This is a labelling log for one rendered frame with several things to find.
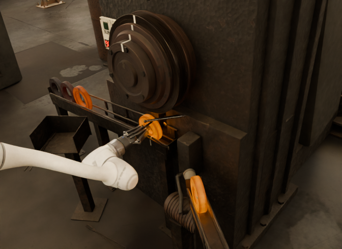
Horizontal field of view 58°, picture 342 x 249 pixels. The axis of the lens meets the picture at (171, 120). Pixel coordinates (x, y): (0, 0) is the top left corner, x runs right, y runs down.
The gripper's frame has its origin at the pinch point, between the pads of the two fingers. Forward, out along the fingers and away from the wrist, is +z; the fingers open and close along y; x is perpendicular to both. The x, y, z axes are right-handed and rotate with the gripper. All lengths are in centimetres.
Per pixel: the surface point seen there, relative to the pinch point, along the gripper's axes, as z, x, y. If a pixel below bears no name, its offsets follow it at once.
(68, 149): -32, -14, -38
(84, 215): -37, -74, -42
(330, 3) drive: 81, 47, 52
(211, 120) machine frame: 11.5, 10.4, 32.6
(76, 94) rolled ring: -1, -7, -75
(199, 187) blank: -18, 2, 49
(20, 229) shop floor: -72, -73, -66
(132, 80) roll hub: -10.4, 34.4, 7.0
